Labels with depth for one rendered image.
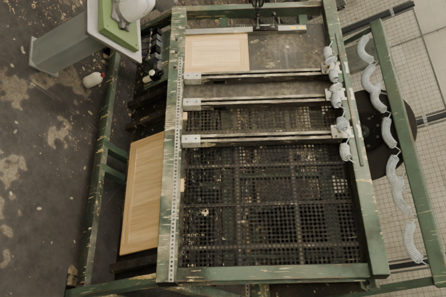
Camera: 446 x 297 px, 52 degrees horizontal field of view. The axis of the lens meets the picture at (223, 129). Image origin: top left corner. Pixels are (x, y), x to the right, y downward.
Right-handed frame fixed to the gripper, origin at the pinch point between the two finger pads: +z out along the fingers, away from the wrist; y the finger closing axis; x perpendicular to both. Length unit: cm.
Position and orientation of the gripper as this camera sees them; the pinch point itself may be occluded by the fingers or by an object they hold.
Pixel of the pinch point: (257, 10)
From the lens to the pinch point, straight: 364.7
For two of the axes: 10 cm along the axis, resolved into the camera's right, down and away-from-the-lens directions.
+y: -10.0, 0.3, 0.2
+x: 0.2, 8.6, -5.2
